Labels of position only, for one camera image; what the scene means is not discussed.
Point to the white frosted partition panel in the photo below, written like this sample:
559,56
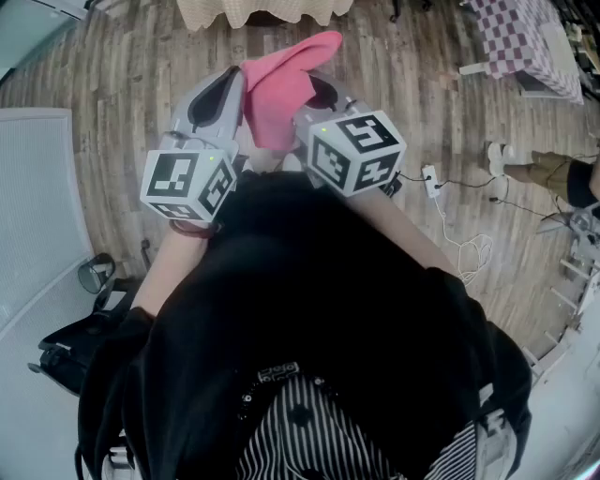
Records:
37,197

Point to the table with purple checked cloth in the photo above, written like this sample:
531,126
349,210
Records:
506,37

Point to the person's left forearm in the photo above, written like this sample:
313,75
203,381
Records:
164,272

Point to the white metal table frame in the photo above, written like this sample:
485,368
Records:
574,268

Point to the white flat board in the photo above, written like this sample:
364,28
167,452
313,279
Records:
560,49

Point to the black office chair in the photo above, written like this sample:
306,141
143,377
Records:
75,347

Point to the person's striped garment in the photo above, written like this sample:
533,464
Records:
304,445

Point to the person's black shirt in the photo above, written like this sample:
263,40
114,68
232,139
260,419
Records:
304,281

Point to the round table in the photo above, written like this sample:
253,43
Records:
211,11

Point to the person's right forearm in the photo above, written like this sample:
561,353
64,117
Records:
408,229

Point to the white power strip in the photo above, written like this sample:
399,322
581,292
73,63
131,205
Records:
430,180

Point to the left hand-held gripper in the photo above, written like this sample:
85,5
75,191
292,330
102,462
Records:
169,175

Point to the grey shoulder bag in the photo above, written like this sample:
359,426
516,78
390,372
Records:
497,431

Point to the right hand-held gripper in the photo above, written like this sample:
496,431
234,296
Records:
356,154

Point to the pink cloth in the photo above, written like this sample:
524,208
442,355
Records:
276,94

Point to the black mesh wastebasket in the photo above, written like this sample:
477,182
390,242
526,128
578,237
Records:
94,276

